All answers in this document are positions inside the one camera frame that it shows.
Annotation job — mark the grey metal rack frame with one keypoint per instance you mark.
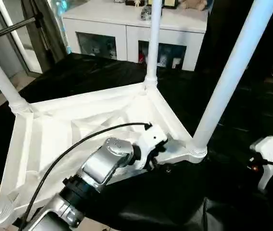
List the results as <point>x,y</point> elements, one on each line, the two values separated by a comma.
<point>16,29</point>

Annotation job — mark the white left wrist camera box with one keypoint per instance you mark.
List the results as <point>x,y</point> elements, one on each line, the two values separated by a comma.
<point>150,139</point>

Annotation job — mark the red bottle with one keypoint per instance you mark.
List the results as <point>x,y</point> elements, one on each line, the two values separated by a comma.
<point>142,57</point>

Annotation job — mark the black work mat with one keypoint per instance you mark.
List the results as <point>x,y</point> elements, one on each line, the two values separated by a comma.
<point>213,144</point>

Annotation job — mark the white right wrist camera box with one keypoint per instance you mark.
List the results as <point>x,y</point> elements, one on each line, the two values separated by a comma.
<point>270,156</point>

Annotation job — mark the light blue plastic strip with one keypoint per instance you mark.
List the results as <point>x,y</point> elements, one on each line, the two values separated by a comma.
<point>62,24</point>

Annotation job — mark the small doll figurine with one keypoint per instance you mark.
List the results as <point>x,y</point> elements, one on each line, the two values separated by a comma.
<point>136,2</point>

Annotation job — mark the white plastic table top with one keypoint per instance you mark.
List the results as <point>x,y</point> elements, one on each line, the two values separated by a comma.
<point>64,125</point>

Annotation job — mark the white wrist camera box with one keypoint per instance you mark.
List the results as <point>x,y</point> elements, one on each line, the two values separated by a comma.
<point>150,139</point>
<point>270,156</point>

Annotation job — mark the grey crumpled bundle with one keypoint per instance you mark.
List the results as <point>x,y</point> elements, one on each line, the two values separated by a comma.
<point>146,10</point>

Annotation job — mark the white glass-door cabinet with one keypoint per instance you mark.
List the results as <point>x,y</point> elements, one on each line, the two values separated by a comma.
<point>112,29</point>

